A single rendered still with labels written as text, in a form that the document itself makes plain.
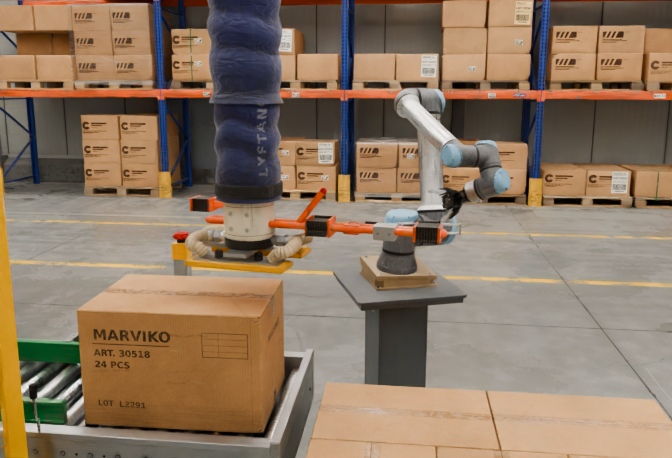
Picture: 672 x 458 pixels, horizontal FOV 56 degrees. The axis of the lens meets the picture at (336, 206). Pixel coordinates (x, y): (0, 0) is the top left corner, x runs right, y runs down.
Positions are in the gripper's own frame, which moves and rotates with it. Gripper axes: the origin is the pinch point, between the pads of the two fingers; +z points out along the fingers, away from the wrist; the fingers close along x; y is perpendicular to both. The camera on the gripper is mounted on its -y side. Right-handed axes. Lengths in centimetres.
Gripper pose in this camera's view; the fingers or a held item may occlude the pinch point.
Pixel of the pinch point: (433, 207)
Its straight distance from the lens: 279.8
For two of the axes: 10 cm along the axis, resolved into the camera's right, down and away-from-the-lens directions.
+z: -7.0, 3.1, 6.4
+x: 2.9, 9.5, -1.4
